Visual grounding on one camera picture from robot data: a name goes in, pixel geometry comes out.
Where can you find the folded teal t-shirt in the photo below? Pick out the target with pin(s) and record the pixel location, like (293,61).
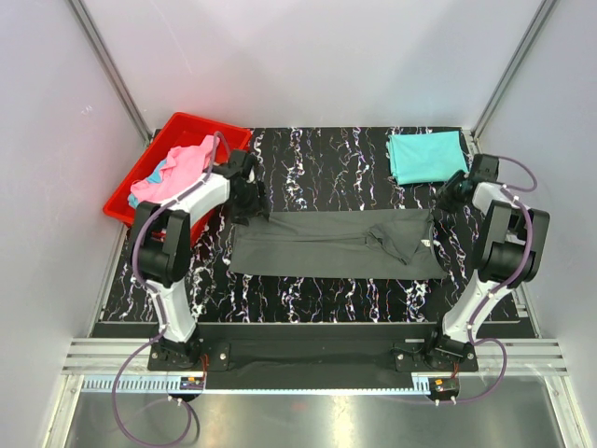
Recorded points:
(425,157)

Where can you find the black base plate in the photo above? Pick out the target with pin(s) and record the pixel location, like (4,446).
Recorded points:
(267,357)

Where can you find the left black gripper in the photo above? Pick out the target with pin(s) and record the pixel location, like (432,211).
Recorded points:
(258,206)

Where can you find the left aluminium frame post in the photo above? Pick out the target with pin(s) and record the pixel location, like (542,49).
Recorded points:
(94,37)

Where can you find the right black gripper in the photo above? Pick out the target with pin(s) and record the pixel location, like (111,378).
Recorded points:
(444,195)

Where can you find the aluminium frame post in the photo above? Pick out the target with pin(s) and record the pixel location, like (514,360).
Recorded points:
(94,37)
(520,54)

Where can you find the dark grey t-shirt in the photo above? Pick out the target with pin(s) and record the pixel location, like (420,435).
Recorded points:
(373,244)

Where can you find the aluminium cross rail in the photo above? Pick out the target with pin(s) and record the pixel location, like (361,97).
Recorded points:
(521,394)

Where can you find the right aluminium frame post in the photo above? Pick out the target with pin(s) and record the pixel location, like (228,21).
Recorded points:
(520,54)

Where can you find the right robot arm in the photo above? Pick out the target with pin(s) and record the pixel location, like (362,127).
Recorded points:
(506,254)

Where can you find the red plastic bin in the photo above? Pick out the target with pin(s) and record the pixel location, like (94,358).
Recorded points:
(183,130)

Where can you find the pink t-shirt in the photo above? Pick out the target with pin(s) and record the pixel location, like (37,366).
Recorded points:
(184,167)

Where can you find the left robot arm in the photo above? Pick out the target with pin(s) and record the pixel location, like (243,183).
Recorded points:
(161,246)

